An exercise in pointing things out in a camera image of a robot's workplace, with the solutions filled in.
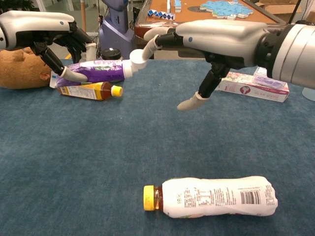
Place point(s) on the tea bottle yellow green label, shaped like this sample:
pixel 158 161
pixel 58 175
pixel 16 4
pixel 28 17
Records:
pixel 88 92

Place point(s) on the brown mahjong table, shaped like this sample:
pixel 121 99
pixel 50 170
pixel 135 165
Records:
pixel 192 14

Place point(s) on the light blue plastic cup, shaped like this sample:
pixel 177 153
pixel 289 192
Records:
pixel 308 94

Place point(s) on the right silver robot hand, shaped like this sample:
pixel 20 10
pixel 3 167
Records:
pixel 221 41

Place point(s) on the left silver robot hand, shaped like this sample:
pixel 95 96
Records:
pixel 32 27

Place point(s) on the brown cardboard box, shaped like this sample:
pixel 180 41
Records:
pixel 280 11

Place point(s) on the glass jar with black lid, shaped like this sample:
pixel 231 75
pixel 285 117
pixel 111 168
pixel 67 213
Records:
pixel 110 52

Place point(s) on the wooden pole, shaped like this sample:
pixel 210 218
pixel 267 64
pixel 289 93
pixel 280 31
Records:
pixel 84 24

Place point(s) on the purple white tube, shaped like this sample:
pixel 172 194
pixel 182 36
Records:
pixel 103 71

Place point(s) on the white drink bottle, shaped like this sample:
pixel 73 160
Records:
pixel 211 196

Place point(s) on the white blue tile stacks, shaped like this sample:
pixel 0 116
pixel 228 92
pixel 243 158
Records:
pixel 177 6

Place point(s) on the brown capybara plush toy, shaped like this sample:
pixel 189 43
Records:
pixel 19 71

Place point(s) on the blue white snake puzzle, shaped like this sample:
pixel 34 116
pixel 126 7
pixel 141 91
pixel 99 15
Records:
pixel 161 14

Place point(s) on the white plastic bottle cap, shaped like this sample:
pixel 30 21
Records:
pixel 136 62

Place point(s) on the green potted plants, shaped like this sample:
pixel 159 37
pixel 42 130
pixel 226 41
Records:
pixel 14 5

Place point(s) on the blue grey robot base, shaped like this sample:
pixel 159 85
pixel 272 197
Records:
pixel 115 29

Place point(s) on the blue mahjong tile pile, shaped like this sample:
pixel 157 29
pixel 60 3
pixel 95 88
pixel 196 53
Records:
pixel 226 8

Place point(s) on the blue felt table mat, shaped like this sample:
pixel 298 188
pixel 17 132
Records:
pixel 157 142

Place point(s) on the white pink box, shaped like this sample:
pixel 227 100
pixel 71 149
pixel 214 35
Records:
pixel 246 91

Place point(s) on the clear purple plastic box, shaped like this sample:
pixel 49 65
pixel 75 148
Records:
pixel 263 79

